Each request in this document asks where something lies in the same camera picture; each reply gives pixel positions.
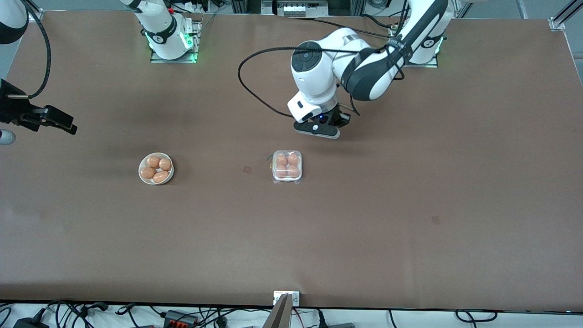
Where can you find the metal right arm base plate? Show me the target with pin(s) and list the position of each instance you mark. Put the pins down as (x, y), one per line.
(157, 59)

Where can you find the grey electrical control box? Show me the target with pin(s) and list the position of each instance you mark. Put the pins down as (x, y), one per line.
(296, 8)

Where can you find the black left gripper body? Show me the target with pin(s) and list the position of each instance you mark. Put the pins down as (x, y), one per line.
(340, 117)

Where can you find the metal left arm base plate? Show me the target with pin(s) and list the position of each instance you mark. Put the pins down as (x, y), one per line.
(430, 65)

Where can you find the white round bowl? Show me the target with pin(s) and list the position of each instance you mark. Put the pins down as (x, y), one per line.
(142, 180)

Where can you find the brown egg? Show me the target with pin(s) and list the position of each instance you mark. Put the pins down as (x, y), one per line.
(160, 176)
(293, 159)
(165, 164)
(147, 172)
(153, 161)
(281, 172)
(282, 160)
(294, 171)

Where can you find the clear plastic egg box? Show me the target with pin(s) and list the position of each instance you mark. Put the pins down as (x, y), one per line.
(287, 181)

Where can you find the silver corner bracket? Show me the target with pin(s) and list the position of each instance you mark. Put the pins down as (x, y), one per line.
(36, 16)
(556, 23)

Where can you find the black orange connector block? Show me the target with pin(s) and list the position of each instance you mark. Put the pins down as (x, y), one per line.
(180, 318)

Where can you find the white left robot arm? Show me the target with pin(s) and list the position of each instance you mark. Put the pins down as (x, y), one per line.
(319, 77)

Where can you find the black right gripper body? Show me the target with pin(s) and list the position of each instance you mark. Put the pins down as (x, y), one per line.
(11, 109)

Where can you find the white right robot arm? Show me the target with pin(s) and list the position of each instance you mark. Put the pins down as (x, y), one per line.
(159, 27)

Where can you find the black power adapter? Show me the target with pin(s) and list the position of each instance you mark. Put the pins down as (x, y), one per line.
(29, 323)

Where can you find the silver table edge bracket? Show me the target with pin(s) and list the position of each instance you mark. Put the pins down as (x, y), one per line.
(295, 298)

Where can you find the grey camera mount beam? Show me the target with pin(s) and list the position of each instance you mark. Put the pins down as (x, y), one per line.
(278, 316)

